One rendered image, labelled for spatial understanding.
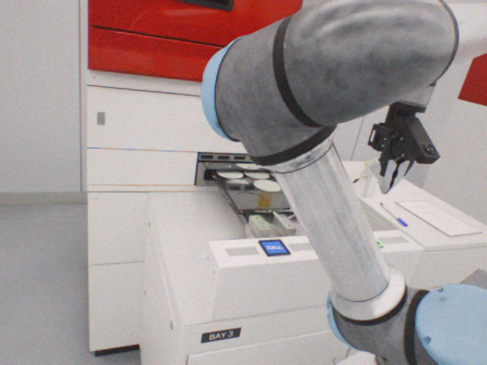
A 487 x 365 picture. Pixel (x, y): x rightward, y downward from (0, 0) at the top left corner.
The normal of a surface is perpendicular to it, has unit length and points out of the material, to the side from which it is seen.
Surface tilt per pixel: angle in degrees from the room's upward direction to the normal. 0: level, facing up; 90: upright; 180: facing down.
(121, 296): 90
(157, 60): 90
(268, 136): 108
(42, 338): 0
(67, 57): 90
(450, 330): 42
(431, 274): 90
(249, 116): 118
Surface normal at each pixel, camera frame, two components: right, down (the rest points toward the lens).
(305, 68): -0.51, 0.27
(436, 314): -0.47, -0.65
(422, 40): 0.39, 0.14
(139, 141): 0.34, 0.41
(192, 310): 0.16, -0.91
